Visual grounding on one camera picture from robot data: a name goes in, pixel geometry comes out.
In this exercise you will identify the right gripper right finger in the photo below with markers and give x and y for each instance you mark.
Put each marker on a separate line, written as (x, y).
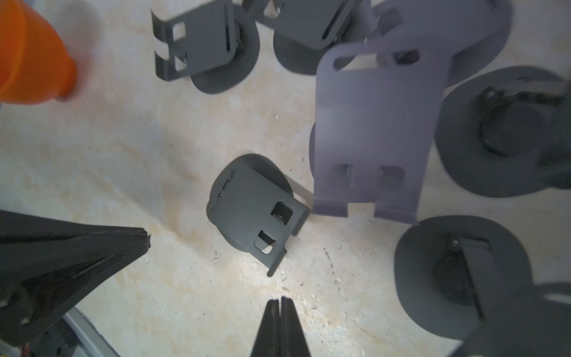
(292, 338)

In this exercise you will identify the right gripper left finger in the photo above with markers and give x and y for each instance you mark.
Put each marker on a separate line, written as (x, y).
(267, 342)

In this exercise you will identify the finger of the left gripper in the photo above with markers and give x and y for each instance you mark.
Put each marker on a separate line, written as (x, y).
(41, 282)
(30, 237)

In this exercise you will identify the dark green phone stand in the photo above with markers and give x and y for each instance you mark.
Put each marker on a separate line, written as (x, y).
(305, 30)
(469, 279)
(216, 45)
(253, 206)
(507, 133)

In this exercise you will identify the purple phone stand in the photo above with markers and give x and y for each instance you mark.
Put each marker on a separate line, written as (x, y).
(476, 31)
(377, 107)

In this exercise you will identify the orange plastic bowl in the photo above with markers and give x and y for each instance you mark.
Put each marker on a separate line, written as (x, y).
(35, 64)

